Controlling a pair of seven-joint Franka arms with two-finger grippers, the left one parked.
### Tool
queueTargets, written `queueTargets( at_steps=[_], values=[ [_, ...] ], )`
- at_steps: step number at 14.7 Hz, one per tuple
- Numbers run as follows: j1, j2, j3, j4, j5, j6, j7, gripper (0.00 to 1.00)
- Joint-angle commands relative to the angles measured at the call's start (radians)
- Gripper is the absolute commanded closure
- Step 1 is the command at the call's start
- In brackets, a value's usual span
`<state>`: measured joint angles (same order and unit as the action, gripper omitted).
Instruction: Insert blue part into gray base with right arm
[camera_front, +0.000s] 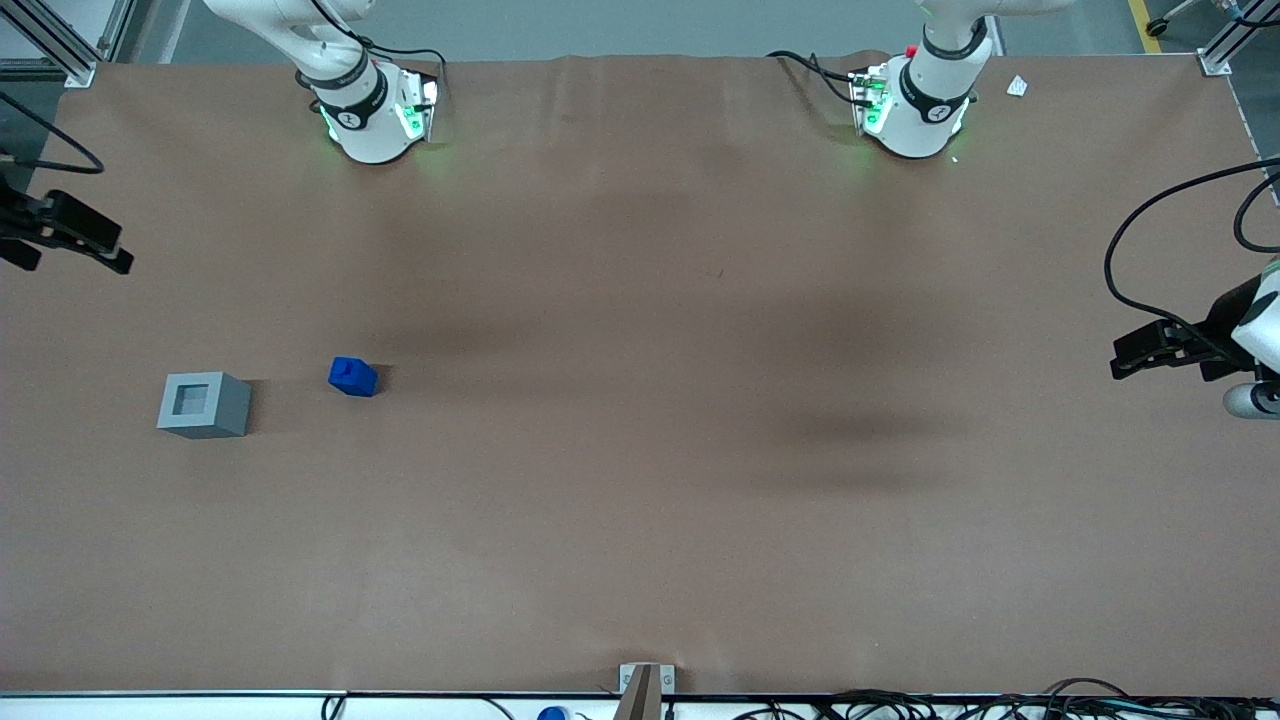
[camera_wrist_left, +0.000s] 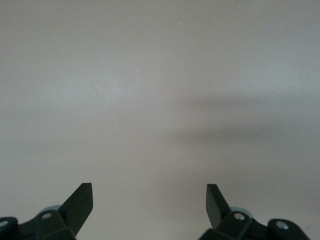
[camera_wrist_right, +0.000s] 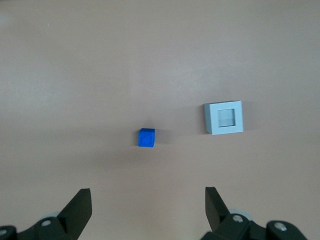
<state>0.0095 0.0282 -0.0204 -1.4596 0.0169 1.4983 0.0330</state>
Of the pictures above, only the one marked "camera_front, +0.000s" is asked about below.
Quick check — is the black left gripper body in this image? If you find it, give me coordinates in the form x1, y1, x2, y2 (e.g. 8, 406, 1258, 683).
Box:
1198, 275, 1264, 384

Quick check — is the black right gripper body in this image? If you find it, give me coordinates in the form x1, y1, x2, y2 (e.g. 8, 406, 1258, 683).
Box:
0, 183, 51, 244

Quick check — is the blue plastic part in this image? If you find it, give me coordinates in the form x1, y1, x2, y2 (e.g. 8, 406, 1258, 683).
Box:
328, 356, 380, 399

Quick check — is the gray square base block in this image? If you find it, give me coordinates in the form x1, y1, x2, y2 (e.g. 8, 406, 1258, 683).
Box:
156, 372, 252, 440

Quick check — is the brown table mat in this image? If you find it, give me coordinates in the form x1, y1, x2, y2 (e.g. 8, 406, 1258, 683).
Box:
0, 52, 1280, 697

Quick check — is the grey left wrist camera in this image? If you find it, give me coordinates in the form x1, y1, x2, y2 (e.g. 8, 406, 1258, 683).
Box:
1223, 383, 1280, 420

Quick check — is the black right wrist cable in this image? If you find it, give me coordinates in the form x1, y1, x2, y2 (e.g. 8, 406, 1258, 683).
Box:
0, 92, 105, 176

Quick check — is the long black left wrist cable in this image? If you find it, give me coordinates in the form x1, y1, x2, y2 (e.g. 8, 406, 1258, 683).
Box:
1104, 157, 1280, 363

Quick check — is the short black looped cable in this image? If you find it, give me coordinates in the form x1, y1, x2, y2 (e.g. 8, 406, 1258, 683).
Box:
1232, 172, 1280, 254

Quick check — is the aluminium frame post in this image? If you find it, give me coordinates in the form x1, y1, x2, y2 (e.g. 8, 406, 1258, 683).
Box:
0, 0, 138, 89
1197, 0, 1280, 77

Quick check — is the black right base cable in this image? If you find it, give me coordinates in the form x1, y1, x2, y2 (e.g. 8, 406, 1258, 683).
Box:
358, 38, 448, 103

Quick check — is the black base cable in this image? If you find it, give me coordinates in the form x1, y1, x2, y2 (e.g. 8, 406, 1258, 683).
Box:
766, 49, 863, 107
358, 38, 448, 103

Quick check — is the black cable bundle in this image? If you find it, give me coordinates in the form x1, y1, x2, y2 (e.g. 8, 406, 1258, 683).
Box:
730, 677, 1280, 720

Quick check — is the black left base cable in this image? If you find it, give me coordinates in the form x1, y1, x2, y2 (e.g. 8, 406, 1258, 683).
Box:
766, 49, 863, 107

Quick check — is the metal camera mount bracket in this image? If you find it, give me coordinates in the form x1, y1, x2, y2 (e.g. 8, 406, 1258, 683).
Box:
613, 663, 676, 720

